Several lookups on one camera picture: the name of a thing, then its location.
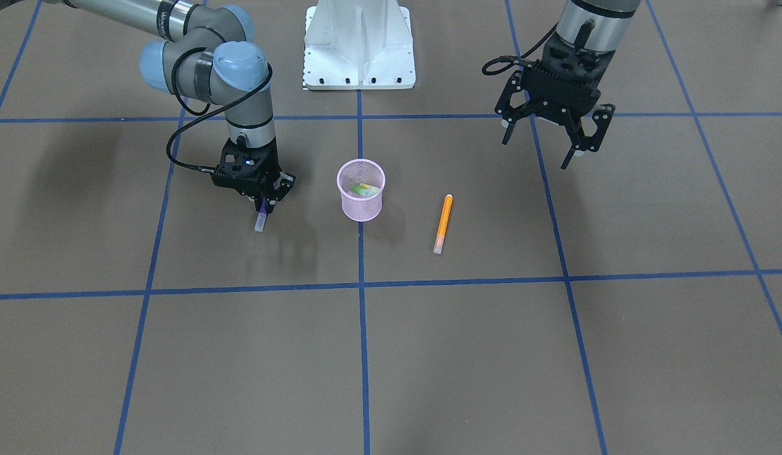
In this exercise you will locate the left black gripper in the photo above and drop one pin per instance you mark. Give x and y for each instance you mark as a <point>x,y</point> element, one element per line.
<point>565,109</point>

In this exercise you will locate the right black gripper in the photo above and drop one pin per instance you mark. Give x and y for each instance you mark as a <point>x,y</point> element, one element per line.
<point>282,184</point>

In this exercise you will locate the purple marker pen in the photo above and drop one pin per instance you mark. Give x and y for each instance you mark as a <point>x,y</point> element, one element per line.
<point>262,215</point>

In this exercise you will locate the green marker pen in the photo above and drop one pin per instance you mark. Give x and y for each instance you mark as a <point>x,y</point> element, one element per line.
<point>354,190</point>

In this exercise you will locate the yellow marker pen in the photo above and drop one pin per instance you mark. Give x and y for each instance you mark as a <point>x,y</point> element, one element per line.
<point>366,190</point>

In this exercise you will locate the orange marker pen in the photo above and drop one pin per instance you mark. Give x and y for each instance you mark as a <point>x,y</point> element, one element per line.
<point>442,228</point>

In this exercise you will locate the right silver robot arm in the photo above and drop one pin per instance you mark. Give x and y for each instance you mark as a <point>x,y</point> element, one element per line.
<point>207,59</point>

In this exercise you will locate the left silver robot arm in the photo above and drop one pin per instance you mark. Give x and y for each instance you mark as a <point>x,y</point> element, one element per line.
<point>594,25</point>

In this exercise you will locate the pink mesh pen holder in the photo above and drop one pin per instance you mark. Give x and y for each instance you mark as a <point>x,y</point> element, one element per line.
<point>355,172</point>

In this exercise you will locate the white camera stand column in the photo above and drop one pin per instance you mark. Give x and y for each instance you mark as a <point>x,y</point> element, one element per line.
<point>358,45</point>

